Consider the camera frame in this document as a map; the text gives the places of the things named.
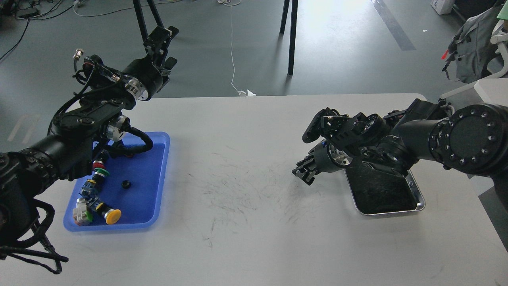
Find image-left gripper finger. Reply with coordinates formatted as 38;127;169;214
143;26;179;71
160;57;178;80

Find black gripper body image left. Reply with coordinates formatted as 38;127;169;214
122;58;167;101

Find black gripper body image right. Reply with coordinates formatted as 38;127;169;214
312;141;353;174

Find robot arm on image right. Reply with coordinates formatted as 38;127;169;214
292;99;508;215

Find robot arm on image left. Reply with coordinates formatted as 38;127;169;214
0;26;179;274

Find silver metal tray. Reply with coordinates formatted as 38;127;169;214
345;166;426;216

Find blue plastic tray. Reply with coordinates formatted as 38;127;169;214
62;131;170;232

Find black tripod legs left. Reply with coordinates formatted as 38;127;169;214
132;0;168;42

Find black tripod legs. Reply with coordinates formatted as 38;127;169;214
132;0;168;42
279;0;299;75

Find black tripod legs right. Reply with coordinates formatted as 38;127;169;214
279;0;299;75

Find white green connector block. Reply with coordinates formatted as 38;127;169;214
72;197;94;226

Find grey backpack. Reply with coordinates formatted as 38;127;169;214
442;5;502;84

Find white office chair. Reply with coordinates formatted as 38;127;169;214
482;20;508;79

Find white cable on floor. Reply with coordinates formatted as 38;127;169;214
217;0;256;97

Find red push button switch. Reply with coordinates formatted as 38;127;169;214
92;151;109;171

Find green push button switch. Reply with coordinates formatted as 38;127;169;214
92;167;110;186

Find blue black switch body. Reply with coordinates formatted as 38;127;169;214
79;179;99;199

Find yellow push button switch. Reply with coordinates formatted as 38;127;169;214
95;203;122;225

